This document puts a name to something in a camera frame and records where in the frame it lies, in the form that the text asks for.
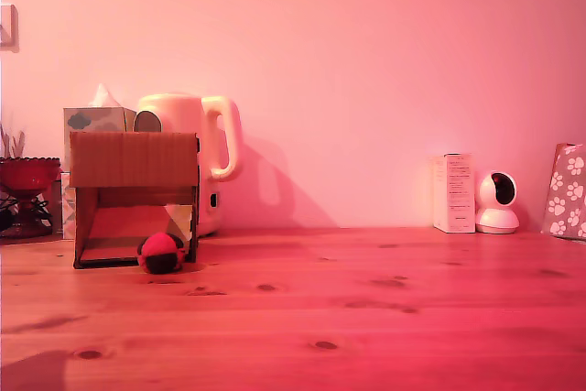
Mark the white electric kettle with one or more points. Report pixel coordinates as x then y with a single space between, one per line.
183 111

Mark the pale wall hook block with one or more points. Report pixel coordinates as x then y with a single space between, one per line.
8 27

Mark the red glass bowl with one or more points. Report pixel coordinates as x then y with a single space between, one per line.
25 178

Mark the white printed carton box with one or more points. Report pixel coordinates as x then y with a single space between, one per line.
455 194

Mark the dry plant stalks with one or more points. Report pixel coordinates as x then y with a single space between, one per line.
17 146

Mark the small patterned box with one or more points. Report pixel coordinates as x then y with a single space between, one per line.
68 208

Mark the small white round camera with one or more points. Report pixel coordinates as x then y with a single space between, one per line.
496 219

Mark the paw print gift bag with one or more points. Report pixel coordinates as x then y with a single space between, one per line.
567 194

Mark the white tissue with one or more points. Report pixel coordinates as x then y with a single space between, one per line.
103 97

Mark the cardboard dice tower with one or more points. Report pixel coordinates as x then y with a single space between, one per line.
133 157

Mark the red and black footbag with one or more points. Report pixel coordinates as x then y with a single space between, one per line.
162 254

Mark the cloud print tissue box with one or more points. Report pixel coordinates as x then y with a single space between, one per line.
96 119

